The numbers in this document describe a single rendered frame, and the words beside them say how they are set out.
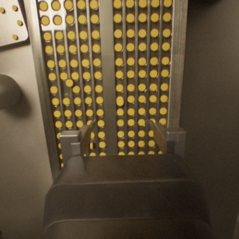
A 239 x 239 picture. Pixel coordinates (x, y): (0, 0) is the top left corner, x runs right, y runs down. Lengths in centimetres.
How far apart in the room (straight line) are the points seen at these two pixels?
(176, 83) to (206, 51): 20
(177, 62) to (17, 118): 40
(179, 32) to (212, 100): 25
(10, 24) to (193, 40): 41
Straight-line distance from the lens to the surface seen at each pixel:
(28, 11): 30
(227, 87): 49
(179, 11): 28
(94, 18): 27
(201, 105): 46
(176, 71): 27
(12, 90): 45
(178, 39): 27
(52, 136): 29
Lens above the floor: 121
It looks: 74 degrees down
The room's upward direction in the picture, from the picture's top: 178 degrees clockwise
